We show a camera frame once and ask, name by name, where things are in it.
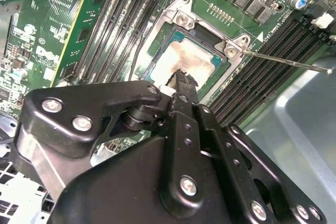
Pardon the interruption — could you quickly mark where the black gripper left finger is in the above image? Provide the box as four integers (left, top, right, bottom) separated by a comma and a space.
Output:
13, 69, 205, 210

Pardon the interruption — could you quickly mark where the silver-topped CPU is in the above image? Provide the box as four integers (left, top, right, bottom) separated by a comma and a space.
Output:
151, 31, 226, 96

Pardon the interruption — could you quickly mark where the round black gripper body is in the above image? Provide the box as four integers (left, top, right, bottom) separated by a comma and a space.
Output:
49, 136, 250, 224

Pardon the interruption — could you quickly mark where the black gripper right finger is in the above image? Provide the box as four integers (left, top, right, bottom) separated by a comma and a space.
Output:
185, 73, 326, 224

